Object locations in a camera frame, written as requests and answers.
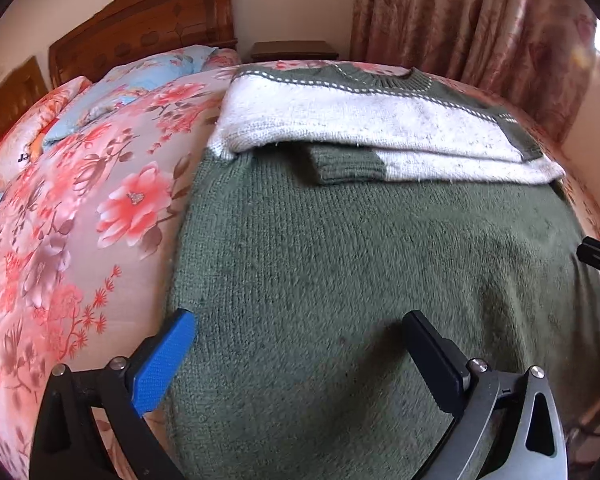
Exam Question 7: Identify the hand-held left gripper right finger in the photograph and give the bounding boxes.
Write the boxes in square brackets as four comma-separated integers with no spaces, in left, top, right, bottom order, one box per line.
[401,310,569,480]

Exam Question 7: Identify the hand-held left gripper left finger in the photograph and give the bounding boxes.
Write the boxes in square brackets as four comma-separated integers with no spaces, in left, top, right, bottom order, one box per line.
[29,308,198,480]

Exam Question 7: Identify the green and white knitted sweater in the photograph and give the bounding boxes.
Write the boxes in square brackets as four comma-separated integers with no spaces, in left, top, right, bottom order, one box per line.
[162,63,600,480]

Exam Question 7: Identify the bed with pink floral sheet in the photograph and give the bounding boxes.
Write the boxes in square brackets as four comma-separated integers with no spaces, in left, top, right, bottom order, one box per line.
[0,57,600,480]

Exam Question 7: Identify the pink floral curtain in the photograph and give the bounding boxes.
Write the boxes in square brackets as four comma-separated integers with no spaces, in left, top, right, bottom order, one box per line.
[350,0,599,144]

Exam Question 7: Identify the folded blue floral quilt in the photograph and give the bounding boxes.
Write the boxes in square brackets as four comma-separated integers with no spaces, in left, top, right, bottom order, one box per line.
[41,46,219,150]

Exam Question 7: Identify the small wooden headboard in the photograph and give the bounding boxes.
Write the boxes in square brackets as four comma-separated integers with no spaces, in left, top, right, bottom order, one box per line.
[0,56,50,147]

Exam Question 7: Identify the pink and blue floral pillow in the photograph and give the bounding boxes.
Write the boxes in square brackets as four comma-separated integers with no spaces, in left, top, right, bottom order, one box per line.
[202,48,242,72]

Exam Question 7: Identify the dark wooden nightstand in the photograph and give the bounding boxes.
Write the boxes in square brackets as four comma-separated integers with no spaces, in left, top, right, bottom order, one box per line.
[250,41,340,64]

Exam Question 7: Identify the large carved wooden headboard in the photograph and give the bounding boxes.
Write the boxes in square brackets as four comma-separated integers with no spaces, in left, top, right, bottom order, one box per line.
[48,0,239,89]

